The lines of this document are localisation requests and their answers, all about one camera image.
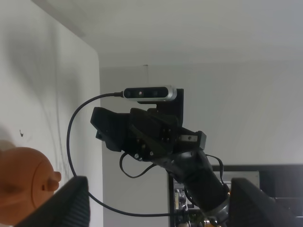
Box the black camera cable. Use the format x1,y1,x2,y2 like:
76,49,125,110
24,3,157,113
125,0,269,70
67,91,180,217

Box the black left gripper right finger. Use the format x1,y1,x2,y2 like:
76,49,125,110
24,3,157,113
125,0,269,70
229,178,296,227

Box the dark monitor in background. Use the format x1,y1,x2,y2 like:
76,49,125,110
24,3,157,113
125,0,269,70
169,164,303,227

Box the brown clay teapot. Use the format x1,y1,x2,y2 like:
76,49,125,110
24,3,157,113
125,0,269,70
0,140,62,226

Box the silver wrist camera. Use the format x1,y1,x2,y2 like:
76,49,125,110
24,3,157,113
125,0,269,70
123,86,177,102

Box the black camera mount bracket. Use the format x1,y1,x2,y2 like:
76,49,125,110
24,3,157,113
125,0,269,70
138,88,184,126

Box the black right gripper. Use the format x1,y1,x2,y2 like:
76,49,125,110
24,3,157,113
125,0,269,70
90,107,206,162

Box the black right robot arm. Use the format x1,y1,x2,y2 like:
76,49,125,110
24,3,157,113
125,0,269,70
90,107,229,225

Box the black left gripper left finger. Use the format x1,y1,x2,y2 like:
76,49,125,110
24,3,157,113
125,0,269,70
16,176,90,227

